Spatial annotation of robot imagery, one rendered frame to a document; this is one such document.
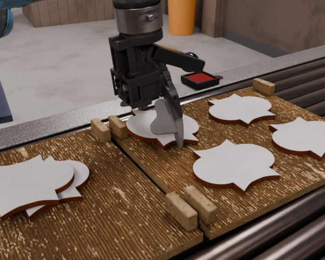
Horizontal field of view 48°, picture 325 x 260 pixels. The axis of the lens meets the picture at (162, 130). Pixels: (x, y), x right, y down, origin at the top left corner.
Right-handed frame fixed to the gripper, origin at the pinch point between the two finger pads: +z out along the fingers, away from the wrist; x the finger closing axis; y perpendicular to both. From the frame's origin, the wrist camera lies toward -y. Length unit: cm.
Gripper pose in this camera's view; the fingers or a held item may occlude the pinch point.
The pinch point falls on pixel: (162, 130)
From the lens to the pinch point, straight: 70.7
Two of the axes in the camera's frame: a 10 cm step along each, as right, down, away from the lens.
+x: 5.2, 4.1, -7.5
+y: -8.5, 3.4, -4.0
